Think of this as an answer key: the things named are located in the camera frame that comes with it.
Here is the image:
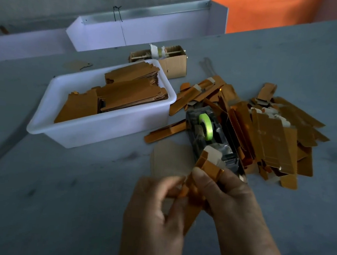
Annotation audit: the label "person's right hand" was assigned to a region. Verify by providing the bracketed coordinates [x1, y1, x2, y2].
[183, 165, 304, 255]

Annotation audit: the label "person's left hand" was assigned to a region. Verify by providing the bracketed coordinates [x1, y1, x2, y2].
[119, 171, 193, 255]

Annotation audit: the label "pile of beige blanks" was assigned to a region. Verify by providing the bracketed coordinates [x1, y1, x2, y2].
[149, 139, 199, 183]

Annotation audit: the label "pile of gold boxes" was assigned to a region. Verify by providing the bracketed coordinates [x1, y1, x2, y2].
[163, 72, 335, 193]

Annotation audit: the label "gold cartons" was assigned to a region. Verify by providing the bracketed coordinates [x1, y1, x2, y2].
[54, 54, 172, 134]

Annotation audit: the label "black tape dispenser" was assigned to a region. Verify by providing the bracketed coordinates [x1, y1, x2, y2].
[180, 104, 248, 174]

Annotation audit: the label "green tape roll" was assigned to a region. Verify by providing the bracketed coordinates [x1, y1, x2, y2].
[196, 112, 216, 142]

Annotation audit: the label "white plastic bin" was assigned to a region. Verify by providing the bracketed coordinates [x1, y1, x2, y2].
[25, 48, 181, 159]

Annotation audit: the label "small cardboard box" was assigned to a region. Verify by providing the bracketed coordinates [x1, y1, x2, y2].
[127, 41, 189, 81]

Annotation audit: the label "long white tray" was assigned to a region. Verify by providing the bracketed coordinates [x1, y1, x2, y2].
[0, 23, 77, 72]
[64, 0, 229, 66]

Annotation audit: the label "orange tray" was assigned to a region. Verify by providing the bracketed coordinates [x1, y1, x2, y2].
[209, 0, 337, 45]

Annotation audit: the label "black wire clip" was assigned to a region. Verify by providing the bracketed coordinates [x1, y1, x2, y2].
[111, 6, 124, 22]

